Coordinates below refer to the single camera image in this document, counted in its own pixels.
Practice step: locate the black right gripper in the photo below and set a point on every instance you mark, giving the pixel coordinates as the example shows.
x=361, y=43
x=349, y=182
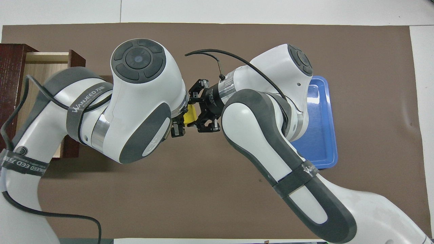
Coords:
x=213, y=98

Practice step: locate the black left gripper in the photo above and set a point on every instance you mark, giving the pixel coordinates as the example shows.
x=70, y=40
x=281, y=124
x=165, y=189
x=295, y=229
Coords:
x=181, y=113

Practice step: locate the yellow cube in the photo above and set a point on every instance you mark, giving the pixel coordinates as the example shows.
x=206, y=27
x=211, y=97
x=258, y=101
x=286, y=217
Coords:
x=190, y=114

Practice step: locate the dark wooden drawer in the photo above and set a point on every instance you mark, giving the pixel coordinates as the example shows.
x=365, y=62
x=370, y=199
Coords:
x=47, y=62

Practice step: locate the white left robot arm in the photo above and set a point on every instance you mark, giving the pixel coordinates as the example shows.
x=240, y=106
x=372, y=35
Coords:
x=135, y=101

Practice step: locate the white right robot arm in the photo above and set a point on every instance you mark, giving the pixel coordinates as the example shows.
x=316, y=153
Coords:
x=257, y=135

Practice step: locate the dark wooden drawer cabinet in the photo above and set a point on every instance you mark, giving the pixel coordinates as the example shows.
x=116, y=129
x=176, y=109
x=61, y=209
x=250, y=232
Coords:
x=12, y=67

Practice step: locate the brown table mat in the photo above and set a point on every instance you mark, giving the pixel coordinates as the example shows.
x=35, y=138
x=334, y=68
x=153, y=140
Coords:
x=210, y=189

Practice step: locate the blue plastic tray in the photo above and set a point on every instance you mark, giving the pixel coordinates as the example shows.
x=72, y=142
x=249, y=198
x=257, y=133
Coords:
x=322, y=135

